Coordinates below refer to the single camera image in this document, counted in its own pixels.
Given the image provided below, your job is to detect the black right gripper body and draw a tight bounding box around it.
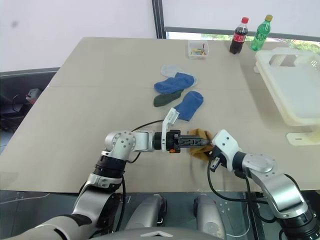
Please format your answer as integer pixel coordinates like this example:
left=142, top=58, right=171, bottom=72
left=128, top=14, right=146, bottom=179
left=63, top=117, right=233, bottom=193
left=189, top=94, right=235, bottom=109
left=208, top=146, right=225, bottom=173

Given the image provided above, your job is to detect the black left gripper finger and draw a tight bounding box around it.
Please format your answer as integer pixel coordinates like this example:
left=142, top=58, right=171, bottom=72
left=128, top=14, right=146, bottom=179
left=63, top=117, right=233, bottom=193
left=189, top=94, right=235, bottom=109
left=179, top=141, right=209, bottom=149
left=179, top=135, right=209, bottom=143

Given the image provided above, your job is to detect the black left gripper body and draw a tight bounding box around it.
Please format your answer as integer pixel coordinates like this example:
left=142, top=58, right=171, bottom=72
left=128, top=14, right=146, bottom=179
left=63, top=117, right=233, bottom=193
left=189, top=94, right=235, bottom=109
left=166, top=129, right=182, bottom=154

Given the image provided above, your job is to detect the mustard yellow sock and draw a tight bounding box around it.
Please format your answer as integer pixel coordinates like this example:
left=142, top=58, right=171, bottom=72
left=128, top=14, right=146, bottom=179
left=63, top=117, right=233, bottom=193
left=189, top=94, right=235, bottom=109
left=187, top=128, right=215, bottom=162

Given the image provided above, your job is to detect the white lid piece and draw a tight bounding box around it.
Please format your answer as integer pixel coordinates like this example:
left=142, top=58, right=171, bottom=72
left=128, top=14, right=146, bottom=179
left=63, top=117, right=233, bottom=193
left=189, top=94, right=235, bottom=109
left=286, top=131, right=320, bottom=146

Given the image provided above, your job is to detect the small clear plastic container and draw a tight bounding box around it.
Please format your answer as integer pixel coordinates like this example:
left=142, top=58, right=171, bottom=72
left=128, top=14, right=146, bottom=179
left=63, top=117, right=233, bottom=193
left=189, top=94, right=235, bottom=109
left=187, top=40, right=210, bottom=60

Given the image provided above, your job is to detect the white plastic bin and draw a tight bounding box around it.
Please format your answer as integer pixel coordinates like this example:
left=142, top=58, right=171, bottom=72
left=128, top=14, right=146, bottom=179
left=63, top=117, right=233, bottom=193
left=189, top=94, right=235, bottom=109
left=254, top=47, right=320, bottom=127

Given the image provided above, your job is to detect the blue sock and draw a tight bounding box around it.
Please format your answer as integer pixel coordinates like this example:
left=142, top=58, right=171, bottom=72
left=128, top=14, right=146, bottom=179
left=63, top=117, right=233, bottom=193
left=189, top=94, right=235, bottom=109
left=174, top=90, right=204, bottom=123
left=154, top=72, right=195, bottom=95

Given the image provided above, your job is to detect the dark green sock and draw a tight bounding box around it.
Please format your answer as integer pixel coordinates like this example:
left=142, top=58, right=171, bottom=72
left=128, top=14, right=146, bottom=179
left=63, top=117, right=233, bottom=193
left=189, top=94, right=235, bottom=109
left=153, top=89, right=185, bottom=108

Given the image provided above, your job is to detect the silver right robot leg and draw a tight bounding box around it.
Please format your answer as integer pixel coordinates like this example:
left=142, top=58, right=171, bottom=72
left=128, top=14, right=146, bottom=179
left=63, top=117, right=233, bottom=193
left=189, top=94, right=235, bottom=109
left=193, top=194, right=226, bottom=240

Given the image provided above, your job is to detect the silver robot leg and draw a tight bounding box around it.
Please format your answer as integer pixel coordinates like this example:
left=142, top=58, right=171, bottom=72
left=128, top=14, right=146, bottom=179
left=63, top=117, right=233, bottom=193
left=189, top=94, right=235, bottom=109
left=193, top=194, right=226, bottom=240
left=124, top=194, right=168, bottom=231

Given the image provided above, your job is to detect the light grey sock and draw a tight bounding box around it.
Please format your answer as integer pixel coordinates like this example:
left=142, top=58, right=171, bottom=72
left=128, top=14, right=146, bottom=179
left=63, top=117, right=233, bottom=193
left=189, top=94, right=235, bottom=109
left=160, top=63, right=198, bottom=87

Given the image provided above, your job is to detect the black table leg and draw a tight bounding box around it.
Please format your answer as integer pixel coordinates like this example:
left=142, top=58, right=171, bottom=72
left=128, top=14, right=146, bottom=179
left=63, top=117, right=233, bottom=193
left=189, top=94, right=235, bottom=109
left=246, top=192, right=265, bottom=240

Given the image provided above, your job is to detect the silver left robot leg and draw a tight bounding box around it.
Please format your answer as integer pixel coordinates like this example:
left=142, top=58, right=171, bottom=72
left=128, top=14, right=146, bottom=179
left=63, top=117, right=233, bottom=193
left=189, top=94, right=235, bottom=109
left=124, top=194, right=168, bottom=231

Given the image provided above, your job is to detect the grey robot torso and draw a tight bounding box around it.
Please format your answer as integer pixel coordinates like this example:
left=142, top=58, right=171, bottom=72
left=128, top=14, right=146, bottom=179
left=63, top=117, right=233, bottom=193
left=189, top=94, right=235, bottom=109
left=89, top=226, right=226, bottom=240

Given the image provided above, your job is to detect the cola bottle red cap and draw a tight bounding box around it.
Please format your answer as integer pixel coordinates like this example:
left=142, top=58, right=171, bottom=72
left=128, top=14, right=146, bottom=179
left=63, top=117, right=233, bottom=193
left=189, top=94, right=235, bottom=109
left=229, top=16, right=250, bottom=55

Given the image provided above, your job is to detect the green soda bottle yellow cap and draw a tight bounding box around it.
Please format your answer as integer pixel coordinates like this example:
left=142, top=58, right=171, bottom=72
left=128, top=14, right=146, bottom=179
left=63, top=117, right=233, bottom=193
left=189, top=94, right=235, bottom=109
left=249, top=14, right=273, bottom=52

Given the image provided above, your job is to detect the white roller blind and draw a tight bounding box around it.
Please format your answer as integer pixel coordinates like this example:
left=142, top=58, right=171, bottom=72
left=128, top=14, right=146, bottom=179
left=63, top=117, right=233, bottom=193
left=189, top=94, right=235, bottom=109
left=163, top=0, right=320, bottom=30

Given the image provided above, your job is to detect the red grey device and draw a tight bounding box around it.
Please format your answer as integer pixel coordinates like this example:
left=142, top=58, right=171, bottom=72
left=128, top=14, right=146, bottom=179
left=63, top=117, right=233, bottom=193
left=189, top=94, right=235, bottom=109
left=25, top=88, right=42, bottom=102

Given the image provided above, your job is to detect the dark grey side desk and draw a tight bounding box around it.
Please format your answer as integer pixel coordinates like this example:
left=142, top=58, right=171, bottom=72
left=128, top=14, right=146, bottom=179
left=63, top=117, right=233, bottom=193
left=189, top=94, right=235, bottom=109
left=0, top=67, right=61, bottom=132

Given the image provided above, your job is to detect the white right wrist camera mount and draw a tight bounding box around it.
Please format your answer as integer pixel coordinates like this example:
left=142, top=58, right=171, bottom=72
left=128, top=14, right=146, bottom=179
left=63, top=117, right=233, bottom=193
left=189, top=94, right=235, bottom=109
left=211, top=129, right=243, bottom=173

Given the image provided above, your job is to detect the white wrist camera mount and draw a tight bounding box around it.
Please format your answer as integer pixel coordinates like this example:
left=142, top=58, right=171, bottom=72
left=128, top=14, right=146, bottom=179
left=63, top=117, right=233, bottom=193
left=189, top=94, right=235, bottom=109
left=161, top=107, right=180, bottom=152
left=211, top=129, right=243, bottom=173

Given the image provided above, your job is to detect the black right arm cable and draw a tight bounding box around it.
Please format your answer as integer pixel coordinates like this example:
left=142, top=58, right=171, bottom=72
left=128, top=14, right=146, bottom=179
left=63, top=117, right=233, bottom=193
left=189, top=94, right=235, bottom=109
left=207, top=161, right=301, bottom=240

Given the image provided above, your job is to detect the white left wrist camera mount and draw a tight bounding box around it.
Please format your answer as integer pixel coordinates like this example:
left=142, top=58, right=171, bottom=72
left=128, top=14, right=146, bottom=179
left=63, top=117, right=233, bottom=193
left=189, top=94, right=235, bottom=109
left=161, top=107, right=180, bottom=152

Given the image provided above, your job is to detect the dark grey window frame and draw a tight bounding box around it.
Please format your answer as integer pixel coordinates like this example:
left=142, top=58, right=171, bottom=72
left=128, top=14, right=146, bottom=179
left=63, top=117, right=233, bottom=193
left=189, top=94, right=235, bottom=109
left=151, top=0, right=320, bottom=43

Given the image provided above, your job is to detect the black coiled cable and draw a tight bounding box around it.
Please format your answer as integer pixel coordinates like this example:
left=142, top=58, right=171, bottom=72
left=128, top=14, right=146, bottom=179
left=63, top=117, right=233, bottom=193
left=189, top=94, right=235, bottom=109
left=11, top=94, right=26, bottom=113

